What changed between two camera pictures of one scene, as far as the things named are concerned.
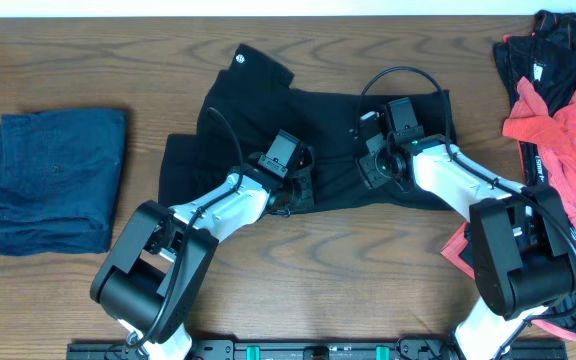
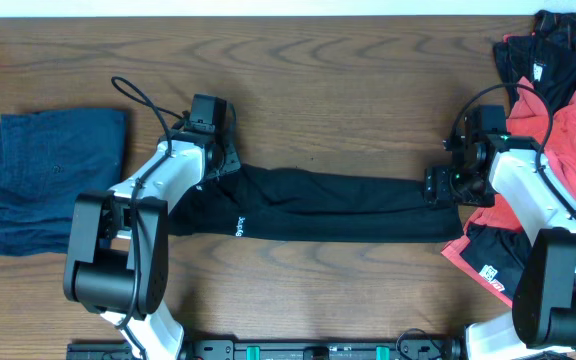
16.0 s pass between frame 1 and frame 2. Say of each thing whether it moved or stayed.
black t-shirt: moved
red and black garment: stayed
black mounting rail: stayed
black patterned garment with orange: stayed
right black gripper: moved
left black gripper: moved
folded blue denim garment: stayed
